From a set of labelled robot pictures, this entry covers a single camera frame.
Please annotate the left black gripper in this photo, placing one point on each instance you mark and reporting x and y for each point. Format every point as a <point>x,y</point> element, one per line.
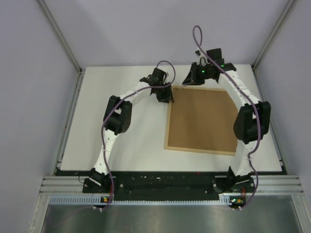
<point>167,96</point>

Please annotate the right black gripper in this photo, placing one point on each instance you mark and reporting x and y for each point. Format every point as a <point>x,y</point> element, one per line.
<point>192,79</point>

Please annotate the light wooden picture frame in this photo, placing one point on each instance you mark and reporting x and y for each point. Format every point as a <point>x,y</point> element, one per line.
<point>201,120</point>

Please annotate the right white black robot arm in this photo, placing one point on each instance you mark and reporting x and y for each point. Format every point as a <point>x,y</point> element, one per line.
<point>252,121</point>

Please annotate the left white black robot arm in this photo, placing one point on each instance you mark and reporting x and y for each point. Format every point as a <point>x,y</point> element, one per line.
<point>118,114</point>

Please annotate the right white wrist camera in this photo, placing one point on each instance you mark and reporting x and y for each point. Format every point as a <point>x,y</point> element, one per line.
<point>202,60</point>

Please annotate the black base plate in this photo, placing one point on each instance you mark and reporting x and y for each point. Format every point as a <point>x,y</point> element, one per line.
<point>168,186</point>

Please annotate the left aluminium corner post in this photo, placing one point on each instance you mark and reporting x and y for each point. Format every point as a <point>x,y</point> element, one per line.
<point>58,34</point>

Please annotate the aluminium corner post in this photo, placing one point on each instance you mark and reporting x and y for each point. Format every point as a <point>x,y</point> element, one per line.
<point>290,4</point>
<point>58,34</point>

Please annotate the grey slotted cable duct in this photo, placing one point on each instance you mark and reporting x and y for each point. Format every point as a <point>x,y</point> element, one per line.
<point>102,201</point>

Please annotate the right aluminium corner post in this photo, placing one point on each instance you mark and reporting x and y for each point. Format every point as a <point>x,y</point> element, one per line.
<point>290,4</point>

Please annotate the aluminium front rail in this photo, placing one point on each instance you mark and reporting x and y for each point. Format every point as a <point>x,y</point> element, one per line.
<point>268,185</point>

